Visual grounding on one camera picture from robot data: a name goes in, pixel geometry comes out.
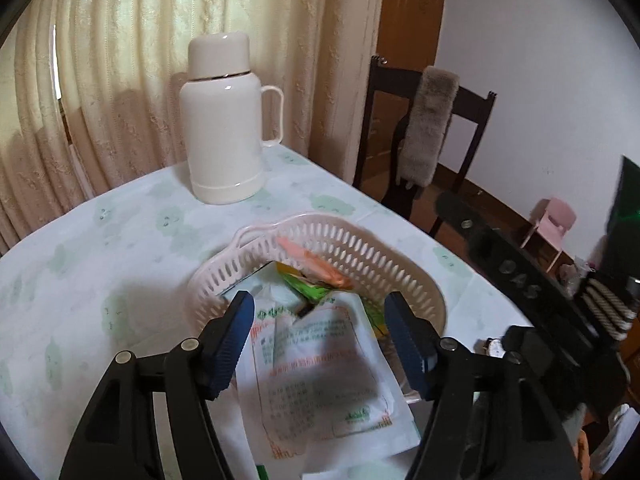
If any dark green object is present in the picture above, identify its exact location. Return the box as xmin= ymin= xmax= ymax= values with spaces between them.
xmin=602 ymin=155 xmax=640 ymax=281

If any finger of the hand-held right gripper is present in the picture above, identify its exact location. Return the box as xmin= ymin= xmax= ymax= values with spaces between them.
xmin=434 ymin=192 xmax=506 ymax=273

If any person's right hand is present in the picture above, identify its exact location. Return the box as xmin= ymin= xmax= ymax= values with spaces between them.
xmin=592 ymin=402 xmax=640 ymax=476

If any brown wooden door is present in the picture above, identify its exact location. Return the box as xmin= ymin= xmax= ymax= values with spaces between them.
xmin=307 ymin=0 xmax=448 ymax=181

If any small pink chair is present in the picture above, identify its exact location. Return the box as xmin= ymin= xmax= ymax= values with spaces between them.
xmin=520 ymin=197 xmax=578 ymax=273

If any pale peach snack packet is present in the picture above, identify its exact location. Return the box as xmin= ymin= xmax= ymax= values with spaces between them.
xmin=276 ymin=236 xmax=353 ymax=291

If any beige patterned curtain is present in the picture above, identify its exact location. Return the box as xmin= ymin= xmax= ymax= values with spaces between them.
xmin=0 ymin=10 xmax=68 ymax=256
xmin=52 ymin=0 xmax=386 ymax=201

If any grey fuzzy cloth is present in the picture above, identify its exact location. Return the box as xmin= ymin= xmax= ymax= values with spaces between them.
xmin=397 ymin=66 xmax=460 ymax=188

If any cream thermos jug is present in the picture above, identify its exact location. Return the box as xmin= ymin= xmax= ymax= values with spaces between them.
xmin=178 ymin=32 xmax=286 ymax=206

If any white printed sachet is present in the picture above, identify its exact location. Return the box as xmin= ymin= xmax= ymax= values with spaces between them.
xmin=235 ymin=280 xmax=422 ymax=461

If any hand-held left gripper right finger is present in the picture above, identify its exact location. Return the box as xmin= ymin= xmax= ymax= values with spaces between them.
xmin=382 ymin=291 xmax=581 ymax=480

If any dark wooden chair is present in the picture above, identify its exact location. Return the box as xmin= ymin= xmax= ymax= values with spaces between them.
xmin=352 ymin=55 xmax=498 ymax=241

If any white plastic basket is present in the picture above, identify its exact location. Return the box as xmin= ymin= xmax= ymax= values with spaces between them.
xmin=186 ymin=212 xmax=447 ymax=406

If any green snack bag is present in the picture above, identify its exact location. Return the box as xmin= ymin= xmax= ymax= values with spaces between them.
xmin=276 ymin=261 xmax=391 ymax=341

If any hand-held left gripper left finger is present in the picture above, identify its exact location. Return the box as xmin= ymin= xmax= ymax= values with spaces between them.
xmin=59 ymin=290 xmax=256 ymax=480

